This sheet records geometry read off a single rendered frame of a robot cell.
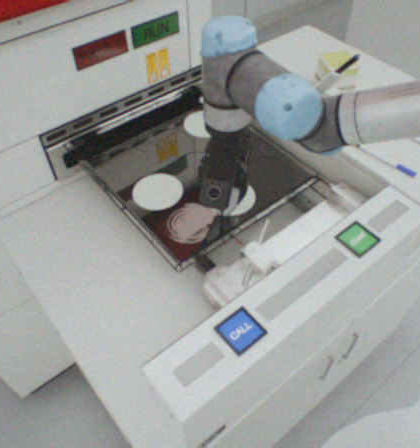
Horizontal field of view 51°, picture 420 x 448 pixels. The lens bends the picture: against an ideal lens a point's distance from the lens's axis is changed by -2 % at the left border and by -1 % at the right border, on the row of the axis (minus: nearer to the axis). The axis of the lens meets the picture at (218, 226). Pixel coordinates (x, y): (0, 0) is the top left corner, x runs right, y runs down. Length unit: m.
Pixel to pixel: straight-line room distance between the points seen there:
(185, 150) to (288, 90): 0.48
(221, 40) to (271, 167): 0.41
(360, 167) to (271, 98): 0.40
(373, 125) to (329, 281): 0.24
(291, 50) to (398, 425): 0.89
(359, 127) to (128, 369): 0.53
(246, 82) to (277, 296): 0.32
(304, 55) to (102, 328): 0.82
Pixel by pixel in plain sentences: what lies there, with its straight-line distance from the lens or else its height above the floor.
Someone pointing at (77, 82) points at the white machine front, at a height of 1.05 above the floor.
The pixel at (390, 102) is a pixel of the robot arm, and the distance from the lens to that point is 0.63.
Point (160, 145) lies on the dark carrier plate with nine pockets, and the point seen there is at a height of 0.90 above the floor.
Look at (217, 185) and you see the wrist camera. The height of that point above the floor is 1.05.
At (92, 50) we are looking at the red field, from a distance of 0.94.
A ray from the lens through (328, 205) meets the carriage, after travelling 0.92.
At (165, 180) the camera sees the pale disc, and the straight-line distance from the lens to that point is 0.92.
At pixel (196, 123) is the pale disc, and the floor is 0.90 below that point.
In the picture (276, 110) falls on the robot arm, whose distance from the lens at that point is 0.54.
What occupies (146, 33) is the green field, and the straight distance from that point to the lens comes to 1.00.
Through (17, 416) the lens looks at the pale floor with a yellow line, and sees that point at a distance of 1.74.
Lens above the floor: 1.54
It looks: 50 degrees down
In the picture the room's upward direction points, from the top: straight up
